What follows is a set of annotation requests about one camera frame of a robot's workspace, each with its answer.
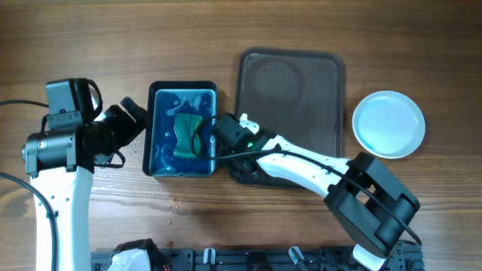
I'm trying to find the green scrubbing sponge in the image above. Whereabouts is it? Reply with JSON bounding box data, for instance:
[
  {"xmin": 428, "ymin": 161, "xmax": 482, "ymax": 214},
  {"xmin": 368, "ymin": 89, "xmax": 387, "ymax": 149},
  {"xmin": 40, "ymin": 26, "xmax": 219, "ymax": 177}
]
[{"xmin": 173, "ymin": 113, "xmax": 203, "ymax": 159}]

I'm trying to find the black tub of blue water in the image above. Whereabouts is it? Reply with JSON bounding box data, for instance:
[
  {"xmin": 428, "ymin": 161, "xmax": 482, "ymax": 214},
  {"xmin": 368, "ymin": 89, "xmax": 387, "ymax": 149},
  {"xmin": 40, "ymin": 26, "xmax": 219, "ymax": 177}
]
[{"xmin": 142, "ymin": 81, "xmax": 217, "ymax": 177}]

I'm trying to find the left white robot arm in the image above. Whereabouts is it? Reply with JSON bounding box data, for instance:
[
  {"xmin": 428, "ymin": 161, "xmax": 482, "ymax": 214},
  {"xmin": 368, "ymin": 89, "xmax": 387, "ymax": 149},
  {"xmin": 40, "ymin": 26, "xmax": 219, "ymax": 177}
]
[{"xmin": 22, "ymin": 97, "xmax": 148, "ymax": 270}]

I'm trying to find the dark brown serving tray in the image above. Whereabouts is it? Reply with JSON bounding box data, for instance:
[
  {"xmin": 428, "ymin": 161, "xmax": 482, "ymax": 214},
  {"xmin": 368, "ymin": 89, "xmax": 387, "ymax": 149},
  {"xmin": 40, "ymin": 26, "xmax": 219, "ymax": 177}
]
[{"xmin": 230, "ymin": 47, "xmax": 346, "ymax": 189}]

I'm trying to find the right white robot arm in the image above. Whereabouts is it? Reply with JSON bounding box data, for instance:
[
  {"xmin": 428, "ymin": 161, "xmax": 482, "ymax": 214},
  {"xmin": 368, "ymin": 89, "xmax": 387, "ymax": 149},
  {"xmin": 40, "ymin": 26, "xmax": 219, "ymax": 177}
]
[{"xmin": 212, "ymin": 114, "xmax": 420, "ymax": 270}]

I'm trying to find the white plate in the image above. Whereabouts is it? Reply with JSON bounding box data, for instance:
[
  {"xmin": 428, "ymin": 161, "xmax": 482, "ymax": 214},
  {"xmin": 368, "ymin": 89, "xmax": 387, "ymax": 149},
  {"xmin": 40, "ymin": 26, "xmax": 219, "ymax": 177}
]
[{"xmin": 352, "ymin": 90, "xmax": 426, "ymax": 160}]

